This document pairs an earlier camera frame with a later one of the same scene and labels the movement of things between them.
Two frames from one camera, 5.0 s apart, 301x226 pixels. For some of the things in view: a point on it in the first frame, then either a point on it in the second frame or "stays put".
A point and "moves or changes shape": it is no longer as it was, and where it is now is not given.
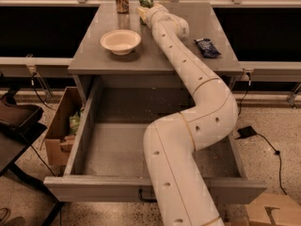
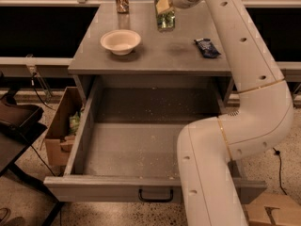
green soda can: x=147 y=0 moves or changes shape
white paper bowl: x=120 y=41 stays put
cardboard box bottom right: x=271 y=209 stays put
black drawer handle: x=145 y=200 stays put
